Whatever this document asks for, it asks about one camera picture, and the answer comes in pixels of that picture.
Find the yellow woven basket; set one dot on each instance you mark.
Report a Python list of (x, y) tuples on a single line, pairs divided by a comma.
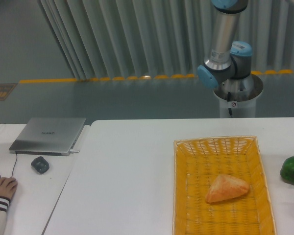
[(197, 163)]

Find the small black device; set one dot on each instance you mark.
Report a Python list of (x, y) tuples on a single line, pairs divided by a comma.
[(40, 165)]

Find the white corrugated curtain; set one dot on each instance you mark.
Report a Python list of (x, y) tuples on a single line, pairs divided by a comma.
[(120, 39)]

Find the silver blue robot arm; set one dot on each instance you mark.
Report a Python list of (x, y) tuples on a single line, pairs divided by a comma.
[(221, 41)]

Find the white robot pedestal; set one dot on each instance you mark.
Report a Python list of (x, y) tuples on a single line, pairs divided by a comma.
[(238, 97)]

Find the person's hand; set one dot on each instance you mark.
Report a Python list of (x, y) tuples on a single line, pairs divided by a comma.
[(8, 187)]

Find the green bell pepper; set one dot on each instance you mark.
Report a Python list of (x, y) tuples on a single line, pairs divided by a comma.
[(287, 170)]

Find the silver closed laptop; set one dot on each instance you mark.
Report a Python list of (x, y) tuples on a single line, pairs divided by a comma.
[(49, 136)]

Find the triangular bread pastry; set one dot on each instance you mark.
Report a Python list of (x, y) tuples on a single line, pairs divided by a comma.
[(226, 187)]

